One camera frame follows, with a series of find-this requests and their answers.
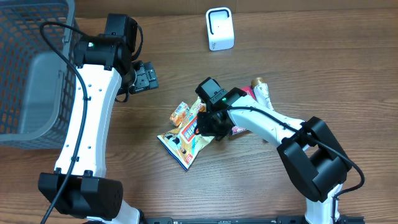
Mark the red purple snack packet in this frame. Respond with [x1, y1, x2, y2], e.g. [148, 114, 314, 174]
[231, 86, 256, 136]

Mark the white orange snack bag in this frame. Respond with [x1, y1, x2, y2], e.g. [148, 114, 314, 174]
[157, 97, 214, 170]

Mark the small orange candy pack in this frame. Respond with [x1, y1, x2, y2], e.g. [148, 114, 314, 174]
[169, 101, 190, 127]

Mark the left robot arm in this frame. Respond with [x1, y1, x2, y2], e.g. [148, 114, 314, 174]
[38, 14, 159, 223]

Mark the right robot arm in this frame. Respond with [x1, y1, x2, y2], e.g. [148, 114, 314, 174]
[194, 77, 352, 223]

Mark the white barcode scanner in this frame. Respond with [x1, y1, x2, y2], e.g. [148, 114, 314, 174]
[205, 7, 234, 51]

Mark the grey plastic mesh basket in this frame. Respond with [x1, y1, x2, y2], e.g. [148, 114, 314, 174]
[1, 0, 77, 149]

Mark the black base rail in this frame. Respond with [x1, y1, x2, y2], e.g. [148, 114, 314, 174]
[136, 216, 365, 224]

